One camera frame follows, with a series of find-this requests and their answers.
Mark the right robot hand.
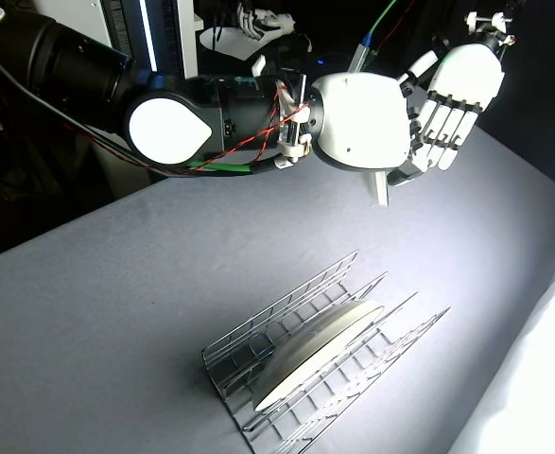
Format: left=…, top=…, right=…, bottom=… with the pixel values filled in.
left=310, top=72, right=432, bottom=208

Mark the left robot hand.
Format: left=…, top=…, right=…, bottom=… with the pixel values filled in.
left=396, top=35, right=506, bottom=172

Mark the white ceramic plate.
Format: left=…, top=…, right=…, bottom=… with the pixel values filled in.
left=252, top=300, right=385, bottom=412

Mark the black box with blue light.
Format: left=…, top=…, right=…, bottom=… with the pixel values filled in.
left=276, top=35, right=328, bottom=72

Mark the spare white robot hand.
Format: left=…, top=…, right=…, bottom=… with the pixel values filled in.
left=236, top=2, right=297, bottom=44

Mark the white paper sheet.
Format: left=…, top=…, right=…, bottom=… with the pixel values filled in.
left=199, top=26, right=278, bottom=61

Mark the white robot column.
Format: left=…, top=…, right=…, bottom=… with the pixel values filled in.
left=54, top=0, right=202, bottom=200

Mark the silver cable adapter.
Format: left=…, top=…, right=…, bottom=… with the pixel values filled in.
left=347, top=32, right=377, bottom=75

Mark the chrome wire plate rack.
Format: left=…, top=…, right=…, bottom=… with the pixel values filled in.
left=199, top=250, right=451, bottom=448

